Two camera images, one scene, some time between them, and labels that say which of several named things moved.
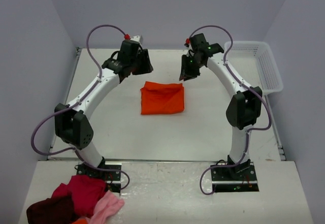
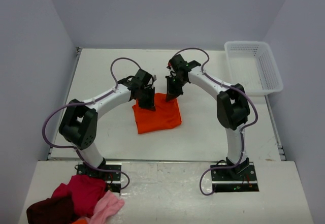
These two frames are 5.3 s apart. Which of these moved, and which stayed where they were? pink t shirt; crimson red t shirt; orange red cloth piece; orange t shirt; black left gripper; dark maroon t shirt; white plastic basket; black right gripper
Moved: black left gripper; orange t shirt; black right gripper
Stayed: crimson red t shirt; dark maroon t shirt; orange red cloth piece; pink t shirt; white plastic basket
